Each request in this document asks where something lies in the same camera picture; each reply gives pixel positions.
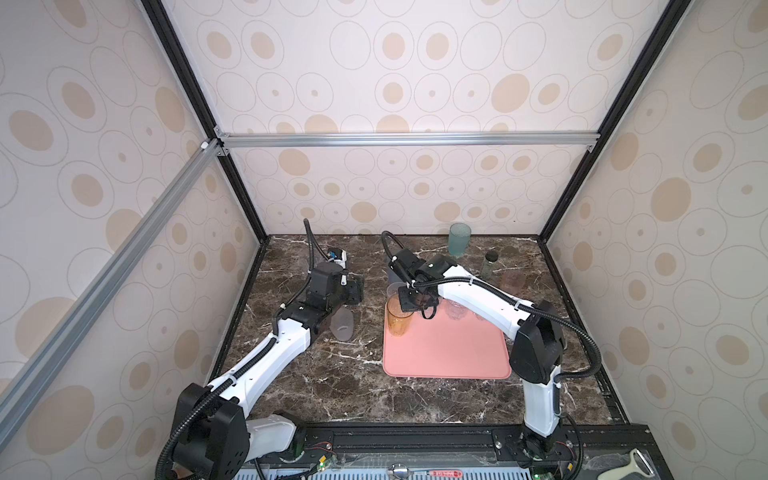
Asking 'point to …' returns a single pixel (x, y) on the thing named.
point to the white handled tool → (633, 467)
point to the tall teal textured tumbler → (459, 238)
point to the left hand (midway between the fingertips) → (362, 274)
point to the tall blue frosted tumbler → (392, 277)
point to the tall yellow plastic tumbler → (398, 319)
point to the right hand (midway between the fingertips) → (409, 304)
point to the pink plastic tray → (445, 347)
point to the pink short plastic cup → (513, 282)
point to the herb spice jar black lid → (489, 271)
